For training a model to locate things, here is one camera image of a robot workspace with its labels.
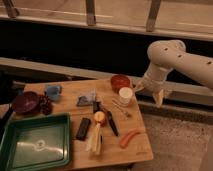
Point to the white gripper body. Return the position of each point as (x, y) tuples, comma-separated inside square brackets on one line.
[(153, 83)]

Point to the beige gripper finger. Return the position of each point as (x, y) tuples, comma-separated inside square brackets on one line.
[(160, 97), (138, 87)]

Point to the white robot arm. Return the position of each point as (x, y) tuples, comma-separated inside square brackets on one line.
[(168, 55)]

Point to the green plastic tray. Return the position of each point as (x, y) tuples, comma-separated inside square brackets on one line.
[(36, 144)]

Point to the white cup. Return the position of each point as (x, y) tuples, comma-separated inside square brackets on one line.
[(125, 95)]

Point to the red bowl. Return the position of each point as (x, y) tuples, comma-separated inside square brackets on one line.
[(118, 81)]

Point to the metal fork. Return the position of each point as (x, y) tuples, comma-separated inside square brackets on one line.
[(127, 114)]

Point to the grey crumpled cloth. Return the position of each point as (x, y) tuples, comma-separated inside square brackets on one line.
[(87, 99)]

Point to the orange carrot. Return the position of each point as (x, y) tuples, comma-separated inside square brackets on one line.
[(123, 143)]

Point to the wooden table board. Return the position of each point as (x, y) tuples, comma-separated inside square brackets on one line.
[(138, 149)]

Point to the black rectangular block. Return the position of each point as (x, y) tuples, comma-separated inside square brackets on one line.
[(83, 129)]

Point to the dark grape bunch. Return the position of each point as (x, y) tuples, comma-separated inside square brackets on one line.
[(45, 105)]

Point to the purple bowl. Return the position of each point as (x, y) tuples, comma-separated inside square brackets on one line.
[(25, 102)]

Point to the black-handled knife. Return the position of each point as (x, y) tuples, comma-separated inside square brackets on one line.
[(98, 106)]

